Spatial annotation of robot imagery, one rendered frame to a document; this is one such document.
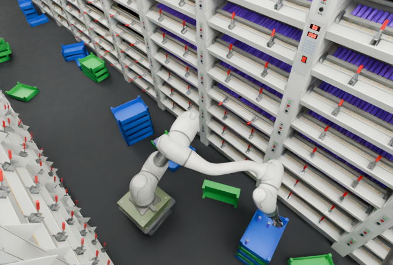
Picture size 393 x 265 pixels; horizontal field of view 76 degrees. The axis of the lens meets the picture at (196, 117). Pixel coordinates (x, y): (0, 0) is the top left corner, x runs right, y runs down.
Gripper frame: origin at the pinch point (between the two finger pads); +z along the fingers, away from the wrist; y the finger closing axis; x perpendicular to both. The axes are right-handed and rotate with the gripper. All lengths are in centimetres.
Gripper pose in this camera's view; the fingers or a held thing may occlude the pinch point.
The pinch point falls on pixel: (279, 222)
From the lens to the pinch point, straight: 175.7
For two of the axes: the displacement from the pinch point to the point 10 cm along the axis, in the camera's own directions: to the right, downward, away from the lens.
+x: 8.9, -2.4, -3.9
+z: 4.5, 6.2, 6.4
